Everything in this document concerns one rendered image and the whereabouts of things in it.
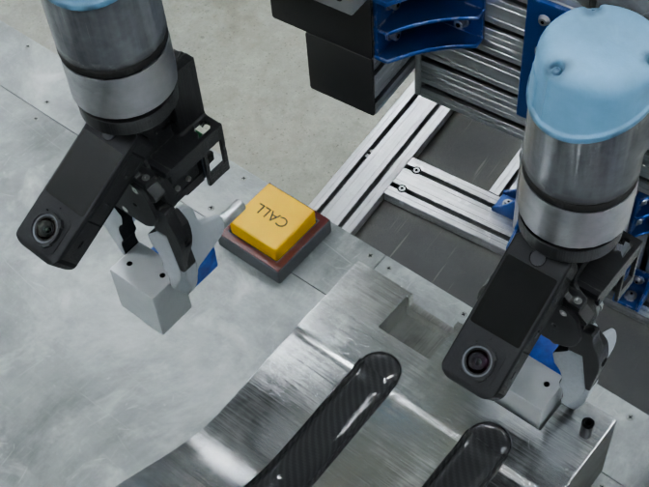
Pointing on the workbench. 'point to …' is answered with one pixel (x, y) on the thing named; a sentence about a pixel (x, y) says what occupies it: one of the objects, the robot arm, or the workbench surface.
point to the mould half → (571, 444)
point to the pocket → (416, 328)
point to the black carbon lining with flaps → (287, 469)
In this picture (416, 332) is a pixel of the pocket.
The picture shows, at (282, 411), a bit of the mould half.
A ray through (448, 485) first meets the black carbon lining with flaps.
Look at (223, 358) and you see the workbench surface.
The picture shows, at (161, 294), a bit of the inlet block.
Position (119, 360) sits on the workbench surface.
